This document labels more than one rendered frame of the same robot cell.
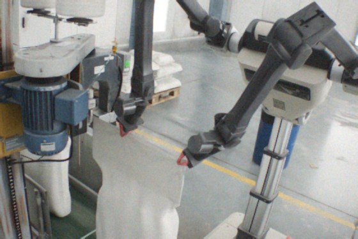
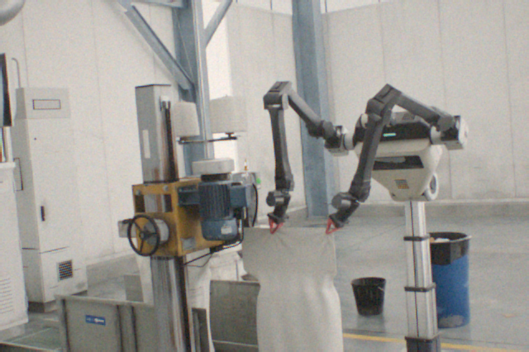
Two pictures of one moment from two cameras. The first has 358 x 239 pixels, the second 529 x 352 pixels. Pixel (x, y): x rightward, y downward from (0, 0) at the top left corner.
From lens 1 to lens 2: 1.89 m
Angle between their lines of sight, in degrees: 19
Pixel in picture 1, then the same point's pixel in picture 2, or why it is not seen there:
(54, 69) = (228, 166)
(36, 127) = (216, 215)
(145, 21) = (280, 128)
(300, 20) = (380, 96)
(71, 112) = (244, 196)
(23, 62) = (206, 164)
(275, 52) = (372, 118)
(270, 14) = not seen: hidden behind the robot
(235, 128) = (362, 182)
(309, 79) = (415, 148)
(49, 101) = (225, 192)
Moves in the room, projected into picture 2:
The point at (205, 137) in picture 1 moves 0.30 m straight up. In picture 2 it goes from (343, 194) to (337, 121)
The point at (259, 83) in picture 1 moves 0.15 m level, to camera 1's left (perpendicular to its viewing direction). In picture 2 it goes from (368, 142) to (331, 145)
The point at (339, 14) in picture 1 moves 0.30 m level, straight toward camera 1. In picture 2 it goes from (515, 112) to (514, 112)
